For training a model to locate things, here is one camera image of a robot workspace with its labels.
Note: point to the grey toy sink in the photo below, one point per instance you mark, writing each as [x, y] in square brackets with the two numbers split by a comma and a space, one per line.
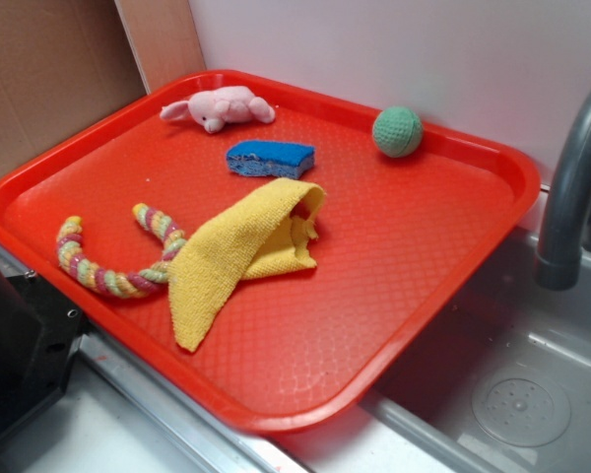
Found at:
[500, 382]

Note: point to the red plastic tray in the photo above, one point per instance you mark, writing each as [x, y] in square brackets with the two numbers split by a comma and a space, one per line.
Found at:
[396, 240]

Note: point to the grey toy faucet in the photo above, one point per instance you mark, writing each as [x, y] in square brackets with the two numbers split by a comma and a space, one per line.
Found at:
[566, 227]

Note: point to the brown cardboard panel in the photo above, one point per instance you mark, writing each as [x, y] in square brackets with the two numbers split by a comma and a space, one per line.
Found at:
[65, 65]

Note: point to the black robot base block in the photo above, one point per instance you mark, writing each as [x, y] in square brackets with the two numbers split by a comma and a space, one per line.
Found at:
[40, 332]

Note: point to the green textured ball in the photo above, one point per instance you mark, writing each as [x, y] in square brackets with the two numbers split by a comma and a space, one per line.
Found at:
[397, 132]

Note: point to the multicolour rope toy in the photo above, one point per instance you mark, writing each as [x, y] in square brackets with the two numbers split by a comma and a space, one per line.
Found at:
[132, 285]

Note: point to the yellow microfiber cloth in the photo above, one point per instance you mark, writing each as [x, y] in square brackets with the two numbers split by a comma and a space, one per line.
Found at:
[265, 234]

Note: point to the pink plush toy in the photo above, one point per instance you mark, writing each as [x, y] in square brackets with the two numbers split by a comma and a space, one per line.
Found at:
[213, 110]

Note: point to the blue sponge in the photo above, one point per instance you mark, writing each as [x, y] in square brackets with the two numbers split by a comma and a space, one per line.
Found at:
[256, 158]

